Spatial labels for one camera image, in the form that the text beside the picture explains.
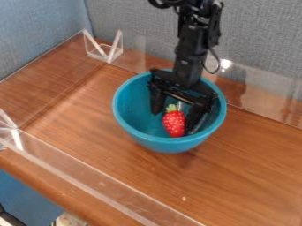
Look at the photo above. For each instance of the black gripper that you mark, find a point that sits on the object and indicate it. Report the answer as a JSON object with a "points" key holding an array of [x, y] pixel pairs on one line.
{"points": [[199, 96]]}

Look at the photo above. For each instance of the red toy strawberry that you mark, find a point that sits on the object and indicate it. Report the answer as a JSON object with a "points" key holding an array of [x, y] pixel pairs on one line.
{"points": [[174, 121]]}

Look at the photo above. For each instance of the blue plastic bowl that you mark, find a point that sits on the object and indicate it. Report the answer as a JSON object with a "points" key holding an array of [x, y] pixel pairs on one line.
{"points": [[144, 127]]}

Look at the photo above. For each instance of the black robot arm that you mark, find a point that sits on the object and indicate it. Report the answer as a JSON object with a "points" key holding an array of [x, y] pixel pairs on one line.
{"points": [[198, 37]]}

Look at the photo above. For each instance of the clear acrylic back barrier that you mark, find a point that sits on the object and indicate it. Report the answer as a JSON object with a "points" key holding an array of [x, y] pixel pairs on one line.
{"points": [[261, 92]]}

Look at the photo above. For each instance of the clear acrylic barrier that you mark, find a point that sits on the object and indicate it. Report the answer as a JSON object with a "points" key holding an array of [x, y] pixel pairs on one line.
{"points": [[102, 199], [261, 92]]}

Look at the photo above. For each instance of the clear acrylic front barrier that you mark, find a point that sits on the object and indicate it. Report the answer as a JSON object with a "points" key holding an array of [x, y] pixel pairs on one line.
{"points": [[102, 199]]}

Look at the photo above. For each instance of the clear acrylic corner bracket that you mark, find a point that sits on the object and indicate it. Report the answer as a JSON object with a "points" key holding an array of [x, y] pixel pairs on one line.
{"points": [[100, 51]]}

